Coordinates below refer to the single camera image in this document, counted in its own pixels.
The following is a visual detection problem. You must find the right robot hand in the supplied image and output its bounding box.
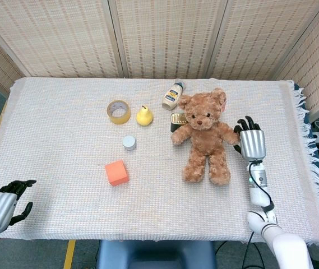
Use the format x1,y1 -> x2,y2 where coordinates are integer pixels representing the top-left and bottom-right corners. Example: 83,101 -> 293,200
233,115 -> 267,161

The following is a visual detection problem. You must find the brown teddy bear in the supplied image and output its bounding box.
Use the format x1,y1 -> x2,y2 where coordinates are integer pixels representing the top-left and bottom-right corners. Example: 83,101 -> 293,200
170,87 -> 241,186

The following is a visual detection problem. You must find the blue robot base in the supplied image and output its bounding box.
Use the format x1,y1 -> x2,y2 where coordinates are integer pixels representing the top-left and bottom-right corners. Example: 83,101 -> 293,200
96,239 -> 216,269

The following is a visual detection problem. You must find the gold and black tin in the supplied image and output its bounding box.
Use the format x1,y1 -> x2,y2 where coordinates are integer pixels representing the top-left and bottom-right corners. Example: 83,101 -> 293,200
169,112 -> 188,133

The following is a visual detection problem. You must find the white woven tablecloth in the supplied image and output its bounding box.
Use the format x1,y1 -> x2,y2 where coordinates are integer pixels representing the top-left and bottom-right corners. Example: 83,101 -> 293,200
0,77 -> 319,249

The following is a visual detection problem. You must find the cream squeeze bottle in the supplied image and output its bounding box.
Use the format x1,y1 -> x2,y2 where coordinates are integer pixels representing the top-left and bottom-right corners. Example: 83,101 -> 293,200
161,78 -> 187,110

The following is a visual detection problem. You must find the yellow pear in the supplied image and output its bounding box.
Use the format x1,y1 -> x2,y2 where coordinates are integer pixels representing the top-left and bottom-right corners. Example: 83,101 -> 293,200
136,105 -> 154,126

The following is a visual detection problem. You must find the small silver cylinder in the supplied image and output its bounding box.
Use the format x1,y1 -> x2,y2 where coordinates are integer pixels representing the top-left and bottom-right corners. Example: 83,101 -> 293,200
122,135 -> 137,151

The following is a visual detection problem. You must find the orange cube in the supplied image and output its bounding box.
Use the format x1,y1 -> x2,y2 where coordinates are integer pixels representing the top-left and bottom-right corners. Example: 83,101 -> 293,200
104,160 -> 129,186

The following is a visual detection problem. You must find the brown packing tape roll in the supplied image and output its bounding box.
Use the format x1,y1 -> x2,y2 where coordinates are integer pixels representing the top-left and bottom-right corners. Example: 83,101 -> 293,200
107,100 -> 131,124

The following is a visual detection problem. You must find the bamboo folding screen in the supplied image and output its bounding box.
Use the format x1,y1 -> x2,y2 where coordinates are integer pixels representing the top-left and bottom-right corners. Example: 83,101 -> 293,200
0,0 -> 319,113

